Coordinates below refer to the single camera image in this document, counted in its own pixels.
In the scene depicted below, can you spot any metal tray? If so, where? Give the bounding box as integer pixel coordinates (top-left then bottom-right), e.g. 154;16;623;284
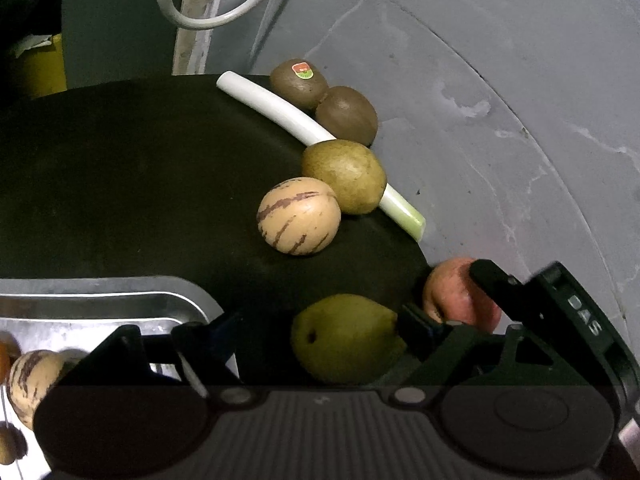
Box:
0;275;225;480

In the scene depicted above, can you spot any white leek stalk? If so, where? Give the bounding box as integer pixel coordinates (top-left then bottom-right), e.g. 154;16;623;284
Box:
216;71;427;241

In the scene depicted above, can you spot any red apple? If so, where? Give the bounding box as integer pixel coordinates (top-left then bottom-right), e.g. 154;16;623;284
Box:
422;257;503;335

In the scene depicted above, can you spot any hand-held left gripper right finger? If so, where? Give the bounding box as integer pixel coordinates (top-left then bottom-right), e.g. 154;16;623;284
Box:
390;302;577;408

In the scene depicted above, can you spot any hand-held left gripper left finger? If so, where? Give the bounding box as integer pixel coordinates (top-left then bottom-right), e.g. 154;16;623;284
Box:
64;310;255;407

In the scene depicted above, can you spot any yellow bucket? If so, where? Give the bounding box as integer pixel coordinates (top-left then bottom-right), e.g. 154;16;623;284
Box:
7;33;68;100

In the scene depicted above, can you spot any green pear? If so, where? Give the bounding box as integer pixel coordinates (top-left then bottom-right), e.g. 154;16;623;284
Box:
290;294;408;386

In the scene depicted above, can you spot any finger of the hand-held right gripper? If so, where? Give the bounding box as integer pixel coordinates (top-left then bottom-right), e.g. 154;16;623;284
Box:
469;258;549;331

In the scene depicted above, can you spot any small orange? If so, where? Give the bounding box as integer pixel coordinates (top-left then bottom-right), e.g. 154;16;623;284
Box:
0;332;22;385

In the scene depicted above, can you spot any round brown pear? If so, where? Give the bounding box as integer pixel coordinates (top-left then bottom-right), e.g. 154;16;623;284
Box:
301;139;388;216

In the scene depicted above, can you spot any striped pepino melon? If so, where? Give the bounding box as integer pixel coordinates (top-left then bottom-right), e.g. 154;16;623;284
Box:
256;177;342;257
6;349;83;432

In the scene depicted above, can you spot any brown kiwi with sticker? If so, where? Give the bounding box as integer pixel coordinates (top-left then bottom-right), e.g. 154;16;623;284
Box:
270;58;330;111

